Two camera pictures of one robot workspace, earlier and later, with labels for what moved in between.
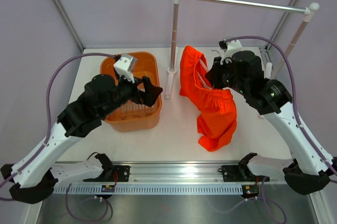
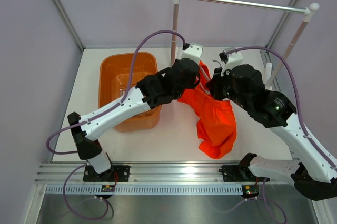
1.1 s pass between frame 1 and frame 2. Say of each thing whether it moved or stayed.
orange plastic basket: stayed
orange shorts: moved
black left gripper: moved
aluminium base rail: stayed
